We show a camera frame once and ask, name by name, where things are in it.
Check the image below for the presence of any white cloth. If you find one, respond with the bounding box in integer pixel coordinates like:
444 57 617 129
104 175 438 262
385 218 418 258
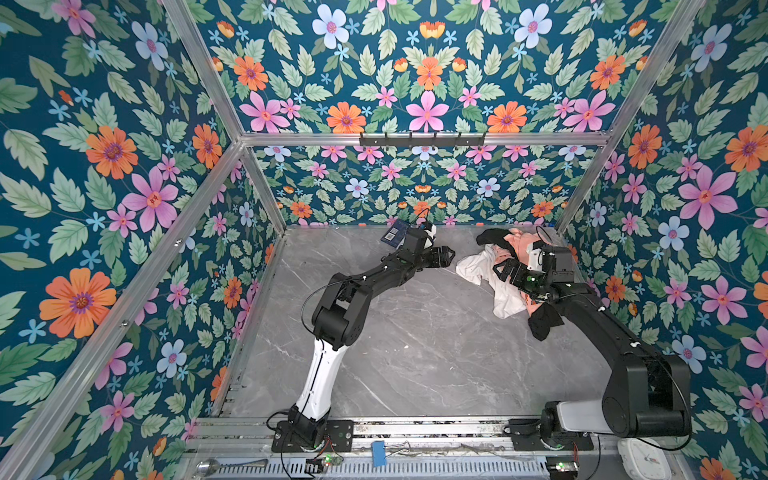
455 245 527 319

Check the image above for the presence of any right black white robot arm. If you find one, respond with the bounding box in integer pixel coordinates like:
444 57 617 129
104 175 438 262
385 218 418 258
493 258 692 442

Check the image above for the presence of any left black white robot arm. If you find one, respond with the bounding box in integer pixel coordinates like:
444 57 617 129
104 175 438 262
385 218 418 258
287 222 455 448

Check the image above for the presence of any black cloth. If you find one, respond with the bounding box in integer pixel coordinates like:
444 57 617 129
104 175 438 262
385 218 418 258
476 228 571 341

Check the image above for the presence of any pink peach cloth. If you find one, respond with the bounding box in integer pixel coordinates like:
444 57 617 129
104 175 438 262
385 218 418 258
504 228 543 315

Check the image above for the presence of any dark blue booklet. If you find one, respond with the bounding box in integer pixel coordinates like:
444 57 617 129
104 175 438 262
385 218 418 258
380 219 410 248

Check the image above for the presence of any white round device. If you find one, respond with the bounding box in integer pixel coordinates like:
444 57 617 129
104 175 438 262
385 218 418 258
617 438 672 480

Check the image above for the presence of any blue tape piece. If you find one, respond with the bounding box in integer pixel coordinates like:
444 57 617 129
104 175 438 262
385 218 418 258
371 440 387 468

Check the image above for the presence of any green lit circuit board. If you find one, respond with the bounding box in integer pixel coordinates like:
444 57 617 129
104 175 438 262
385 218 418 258
305 455 344 473

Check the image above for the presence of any metal spoon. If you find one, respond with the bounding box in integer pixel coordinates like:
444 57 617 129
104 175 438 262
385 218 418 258
193 458 269 479

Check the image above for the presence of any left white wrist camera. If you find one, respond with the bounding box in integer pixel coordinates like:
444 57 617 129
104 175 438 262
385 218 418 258
420 222 437 245

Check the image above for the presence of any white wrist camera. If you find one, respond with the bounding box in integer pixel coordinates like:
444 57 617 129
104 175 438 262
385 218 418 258
420 222 437 245
526 243 547 272

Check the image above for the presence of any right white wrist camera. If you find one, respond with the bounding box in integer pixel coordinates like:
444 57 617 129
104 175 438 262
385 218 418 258
526 243 547 272

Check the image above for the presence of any black hook rail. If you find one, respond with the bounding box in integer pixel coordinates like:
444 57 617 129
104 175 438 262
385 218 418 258
358 132 486 148

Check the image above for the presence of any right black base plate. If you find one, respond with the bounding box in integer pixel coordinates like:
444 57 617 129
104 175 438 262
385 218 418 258
503 418 595 451

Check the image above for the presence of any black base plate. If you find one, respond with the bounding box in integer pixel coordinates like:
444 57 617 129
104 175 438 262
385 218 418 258
271 420 355 453
503 418 595 451

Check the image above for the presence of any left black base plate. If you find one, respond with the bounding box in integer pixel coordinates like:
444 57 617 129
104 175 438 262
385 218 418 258
271 420 355 453

